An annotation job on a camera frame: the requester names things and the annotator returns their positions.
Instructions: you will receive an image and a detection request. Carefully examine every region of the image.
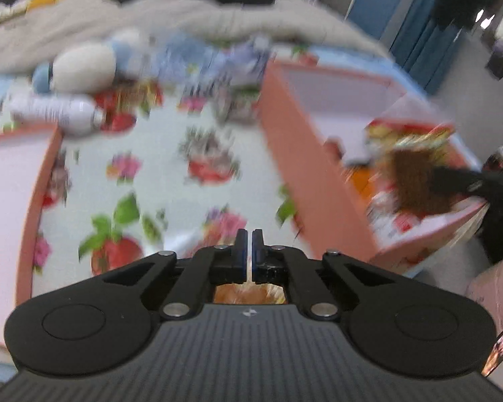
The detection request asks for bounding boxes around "white blue plastic bag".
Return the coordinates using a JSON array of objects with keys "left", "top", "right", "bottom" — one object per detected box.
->
[{"left": 147, "top": 36, "right": 273, "bottom": 122}]

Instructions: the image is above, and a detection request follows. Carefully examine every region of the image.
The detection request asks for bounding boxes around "grey blanket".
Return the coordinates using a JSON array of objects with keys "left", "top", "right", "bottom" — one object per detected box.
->
[{"left": 0, "top": 0, "right": 386, "bottom": 76}]

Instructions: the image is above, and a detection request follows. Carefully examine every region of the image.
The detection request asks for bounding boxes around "pink cloth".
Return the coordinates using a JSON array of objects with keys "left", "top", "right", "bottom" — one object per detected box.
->
[{"left": 465, "top": 253, "right": 503, "bottom": 336}]

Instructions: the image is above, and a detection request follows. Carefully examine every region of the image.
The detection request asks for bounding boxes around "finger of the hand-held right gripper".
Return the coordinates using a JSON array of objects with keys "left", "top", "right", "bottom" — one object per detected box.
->
[{"left": 430, "top": 166, "right": 485, "bottom": 197}]

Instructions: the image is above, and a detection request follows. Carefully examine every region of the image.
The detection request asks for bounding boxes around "orange snack packet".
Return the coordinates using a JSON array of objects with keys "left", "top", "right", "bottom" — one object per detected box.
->
[
  {"left": 348, "top": 167, "right": 380, "bottom": 199},
  {"left": 213, "top": 282, "right": 286, "bottom": 306}
]

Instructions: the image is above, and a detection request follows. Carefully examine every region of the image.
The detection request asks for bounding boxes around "white spray bottle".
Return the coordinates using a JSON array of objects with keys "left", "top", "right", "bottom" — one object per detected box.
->
[{"left": 8, "top": 94, "right": 105, "bottom": 137}]

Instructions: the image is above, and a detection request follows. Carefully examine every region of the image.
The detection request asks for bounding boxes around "red white snack packet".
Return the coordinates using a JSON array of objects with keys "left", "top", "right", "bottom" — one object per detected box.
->
[{"left": 367, "top": 190, "right": 428, "bottom": 241}]

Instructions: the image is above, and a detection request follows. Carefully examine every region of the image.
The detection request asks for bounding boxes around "brown red snack packet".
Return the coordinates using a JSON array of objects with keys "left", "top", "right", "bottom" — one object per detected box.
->
[{"left": 367, "top": 119, "right": 459, "bottom": 216}]

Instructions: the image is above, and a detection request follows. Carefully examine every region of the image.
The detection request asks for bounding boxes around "white blue plush toy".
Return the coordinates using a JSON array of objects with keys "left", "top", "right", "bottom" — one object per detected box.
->
[{"left": 31, "top": 29, "right": 152, "bottom": 93}]

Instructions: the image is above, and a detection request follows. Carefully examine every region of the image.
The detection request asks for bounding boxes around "blue curtain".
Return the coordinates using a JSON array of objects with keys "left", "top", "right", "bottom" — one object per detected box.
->
[{"left": 390, "top": 0, "right": 466, "bottom": 95}]

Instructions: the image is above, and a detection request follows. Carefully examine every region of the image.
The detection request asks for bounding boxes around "pink cardboard box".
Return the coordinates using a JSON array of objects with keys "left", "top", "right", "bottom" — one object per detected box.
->
[{"left": 256, "top": 59, "right": 487, "bottom": 275}]

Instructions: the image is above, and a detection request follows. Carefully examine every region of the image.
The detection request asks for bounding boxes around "pink box lid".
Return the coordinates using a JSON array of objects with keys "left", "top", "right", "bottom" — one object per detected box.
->
[{"left": 0, "top": 128, "right": 63, "bottom": 348}]

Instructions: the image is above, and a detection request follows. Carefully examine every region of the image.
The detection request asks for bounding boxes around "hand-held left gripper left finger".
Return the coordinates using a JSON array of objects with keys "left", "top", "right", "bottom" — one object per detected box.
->
[{"left": 103, "top": 228, "right": 248, "bottom": 321}]

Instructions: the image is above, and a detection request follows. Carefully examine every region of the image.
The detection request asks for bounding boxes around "blue chair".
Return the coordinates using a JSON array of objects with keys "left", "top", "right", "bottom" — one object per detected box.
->
[{"left": 346, "top": 0, "right": 403, "bottom": 40}]

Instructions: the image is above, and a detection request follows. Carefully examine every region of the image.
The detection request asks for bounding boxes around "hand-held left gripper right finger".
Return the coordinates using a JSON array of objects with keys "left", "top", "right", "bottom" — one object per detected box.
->
[{"left": 253, "top": 228, "right": 399, "bottom": 322}]

